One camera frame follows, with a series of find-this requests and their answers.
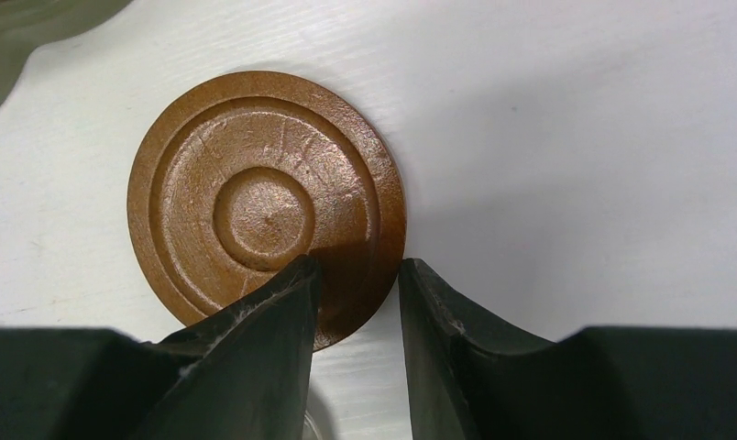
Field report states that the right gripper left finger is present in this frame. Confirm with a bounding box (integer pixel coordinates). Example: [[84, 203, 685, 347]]
[[0, 256, 322, 439]]

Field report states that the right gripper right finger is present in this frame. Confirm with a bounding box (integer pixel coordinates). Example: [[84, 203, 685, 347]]
[[399, 258, 737, 439]]

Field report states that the brown wooden coaster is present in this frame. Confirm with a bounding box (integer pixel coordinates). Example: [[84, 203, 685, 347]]
[[126, 71, 407, 350]]

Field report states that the green three-tier serving stand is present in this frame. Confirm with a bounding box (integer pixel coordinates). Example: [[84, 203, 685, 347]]
[[0, 0, 129, 106]]

